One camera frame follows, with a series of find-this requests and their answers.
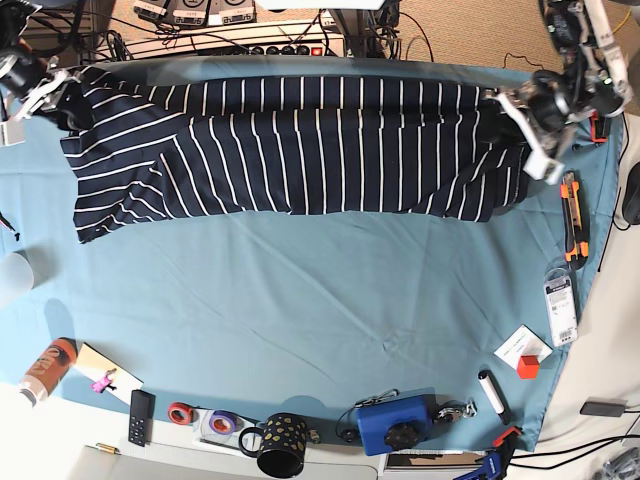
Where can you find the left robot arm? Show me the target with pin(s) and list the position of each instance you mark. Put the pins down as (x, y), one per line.
(594, 79)

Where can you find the white black marker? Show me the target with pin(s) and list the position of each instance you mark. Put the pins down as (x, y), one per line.
(493, 396)

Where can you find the translucent white plastic cup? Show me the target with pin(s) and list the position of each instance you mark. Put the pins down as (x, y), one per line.
(16, 278)

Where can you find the black computer mouse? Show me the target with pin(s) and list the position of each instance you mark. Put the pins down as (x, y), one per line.
(631, 202)

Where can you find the navy white striped t-shirt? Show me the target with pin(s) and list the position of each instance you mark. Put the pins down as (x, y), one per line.
(312, 145)

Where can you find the red tape roll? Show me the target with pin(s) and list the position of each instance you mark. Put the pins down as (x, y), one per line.
(180, 413)

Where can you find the blue orange bottom clamp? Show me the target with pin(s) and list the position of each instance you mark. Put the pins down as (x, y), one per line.
(494, 465)

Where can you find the orange brown bottle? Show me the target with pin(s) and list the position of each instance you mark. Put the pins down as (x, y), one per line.
(45, 374)

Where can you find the tan cardboard sheet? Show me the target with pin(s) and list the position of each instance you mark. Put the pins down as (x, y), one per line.
(105, 375)

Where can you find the clear plastic blister pack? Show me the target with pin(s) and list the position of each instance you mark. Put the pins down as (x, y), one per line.
(561, 306)

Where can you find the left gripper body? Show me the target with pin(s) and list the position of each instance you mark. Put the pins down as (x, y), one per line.
(547, 107)

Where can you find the purple tape roll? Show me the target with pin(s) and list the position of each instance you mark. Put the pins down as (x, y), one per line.
(223, 422)

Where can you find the orange black utility knife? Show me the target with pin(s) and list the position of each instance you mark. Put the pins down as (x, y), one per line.
(576, 241)

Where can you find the black mug gold dots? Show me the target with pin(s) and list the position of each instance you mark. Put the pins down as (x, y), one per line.
(278, 445)

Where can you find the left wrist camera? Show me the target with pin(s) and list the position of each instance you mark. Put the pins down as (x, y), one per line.
(540, 167)

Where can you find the black remote control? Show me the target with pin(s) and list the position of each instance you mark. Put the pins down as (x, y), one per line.
(140, 417)

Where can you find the metal carabiner keyring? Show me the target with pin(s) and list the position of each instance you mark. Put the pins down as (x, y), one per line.
(454, 411)

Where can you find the light blue table cloth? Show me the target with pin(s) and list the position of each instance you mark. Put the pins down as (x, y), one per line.
(261, 312)

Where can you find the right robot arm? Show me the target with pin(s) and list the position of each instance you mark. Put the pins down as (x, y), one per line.
(15, 16)

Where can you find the blue box black knob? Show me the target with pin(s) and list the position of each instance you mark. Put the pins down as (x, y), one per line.
(393, 425)

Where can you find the black power adapter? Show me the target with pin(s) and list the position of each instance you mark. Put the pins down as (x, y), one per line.
(603, 408)

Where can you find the white card packet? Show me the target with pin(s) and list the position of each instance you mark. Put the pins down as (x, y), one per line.
(523, 342)

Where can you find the orange black clamp tool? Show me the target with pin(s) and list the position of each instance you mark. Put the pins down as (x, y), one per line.
(600, 128)

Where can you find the red small cube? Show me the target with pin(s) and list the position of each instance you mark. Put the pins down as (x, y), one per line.
(528, 367)

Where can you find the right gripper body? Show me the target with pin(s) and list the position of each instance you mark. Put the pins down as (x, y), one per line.
(33, 84)

